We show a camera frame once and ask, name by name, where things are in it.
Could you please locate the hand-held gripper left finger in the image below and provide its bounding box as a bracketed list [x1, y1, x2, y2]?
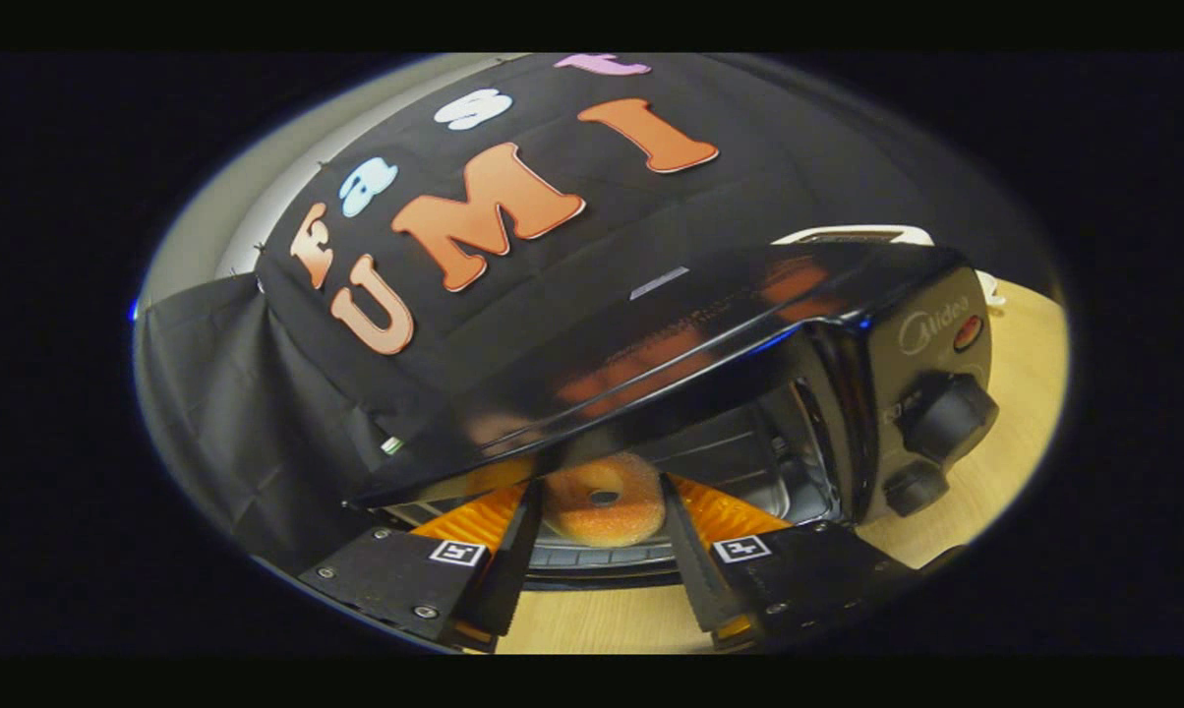
[299, 480, 544, 654]

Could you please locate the black toaster oven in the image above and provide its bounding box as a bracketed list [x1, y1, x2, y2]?
[341, 241, 1001, 591]

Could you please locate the white bread toaster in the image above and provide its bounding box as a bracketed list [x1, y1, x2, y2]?
[771, 224, 935, 247]

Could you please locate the glazed orange donut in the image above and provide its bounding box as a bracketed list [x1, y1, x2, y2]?
[541, 452, 666, 548]

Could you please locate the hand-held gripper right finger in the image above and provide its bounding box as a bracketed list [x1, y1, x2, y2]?
[659, 473, 967, 652]

